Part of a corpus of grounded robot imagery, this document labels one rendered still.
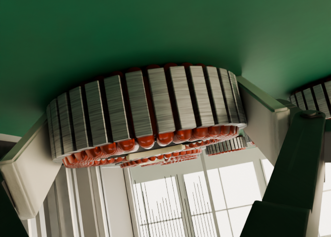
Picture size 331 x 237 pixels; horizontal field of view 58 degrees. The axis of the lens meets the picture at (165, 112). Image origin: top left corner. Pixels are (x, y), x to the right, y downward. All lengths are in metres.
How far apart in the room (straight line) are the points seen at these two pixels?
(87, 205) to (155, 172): 6.17
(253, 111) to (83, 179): 0.34
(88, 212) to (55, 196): 0.07
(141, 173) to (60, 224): 6.26
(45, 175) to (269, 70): 0.14
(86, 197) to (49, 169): 0.29
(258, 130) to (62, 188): 0.29
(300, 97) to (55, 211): 0.30
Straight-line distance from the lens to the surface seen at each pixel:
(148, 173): 6.63
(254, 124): 0.16
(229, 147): 0.76
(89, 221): 0.46
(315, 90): 0.27
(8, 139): 0.29
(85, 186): 0.46
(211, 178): 6.61
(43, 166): 0.17
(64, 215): 0.40
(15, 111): 0.19
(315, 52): 0.19
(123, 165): 0.35
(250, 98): 0.16
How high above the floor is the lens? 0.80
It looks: 10 degrees down
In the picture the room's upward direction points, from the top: 169 degrees clockwise
